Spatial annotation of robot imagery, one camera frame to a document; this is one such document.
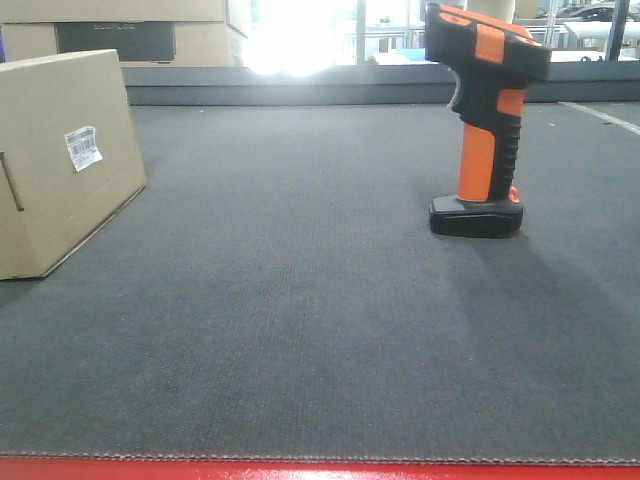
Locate red metal table frame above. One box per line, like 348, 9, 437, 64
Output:
1, 456, 639, 479

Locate orange black barcode scanner gun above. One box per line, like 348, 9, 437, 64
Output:
425, 3, 551, 238

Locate dark grey fabric mat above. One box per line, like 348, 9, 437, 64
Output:
1, 103, 639, 463

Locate white barcode label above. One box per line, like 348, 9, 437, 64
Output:
64, 126, 103, 173

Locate stacked background cardboard boxes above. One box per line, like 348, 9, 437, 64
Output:
1, 0, 252, 67

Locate brown cardboard package box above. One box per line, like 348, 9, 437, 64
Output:
1, 50, 146, 280

